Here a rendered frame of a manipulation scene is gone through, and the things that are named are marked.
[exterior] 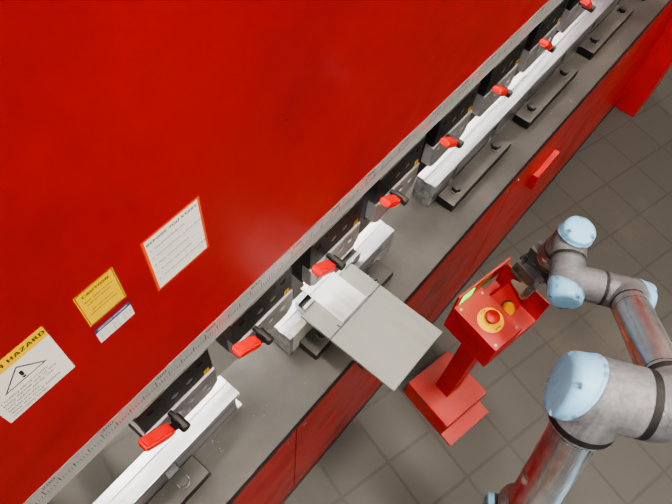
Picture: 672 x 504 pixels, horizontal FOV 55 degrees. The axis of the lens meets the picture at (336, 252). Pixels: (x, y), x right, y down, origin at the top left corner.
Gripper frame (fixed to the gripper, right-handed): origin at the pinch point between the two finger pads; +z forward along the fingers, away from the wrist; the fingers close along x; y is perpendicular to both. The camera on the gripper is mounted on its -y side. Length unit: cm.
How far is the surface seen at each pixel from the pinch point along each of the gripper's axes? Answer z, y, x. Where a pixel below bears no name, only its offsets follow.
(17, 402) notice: -79, 21, 103
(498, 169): -2.1, 32.1, -21.0
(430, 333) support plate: -17.0, 6.1, 35.0
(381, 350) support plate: -17, 10, 46
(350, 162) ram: -64, 31, 47
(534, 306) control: 7.1, -3.2, -4.4
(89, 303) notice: -85, 24, 92
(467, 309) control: 5.2, 7.3, 12.6
